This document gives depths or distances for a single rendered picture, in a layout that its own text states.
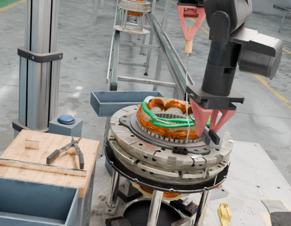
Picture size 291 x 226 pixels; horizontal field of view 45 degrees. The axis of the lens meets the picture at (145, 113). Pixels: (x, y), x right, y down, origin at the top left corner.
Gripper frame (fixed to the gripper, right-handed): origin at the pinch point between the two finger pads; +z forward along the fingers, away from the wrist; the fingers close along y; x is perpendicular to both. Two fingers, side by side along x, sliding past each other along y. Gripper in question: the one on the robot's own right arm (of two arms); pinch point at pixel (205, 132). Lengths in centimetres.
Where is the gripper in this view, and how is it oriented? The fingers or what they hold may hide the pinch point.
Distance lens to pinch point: 74.6
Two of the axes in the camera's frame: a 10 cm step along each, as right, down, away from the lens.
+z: -1.5, 9.1, 3.8
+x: -2.8, -4.0, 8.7
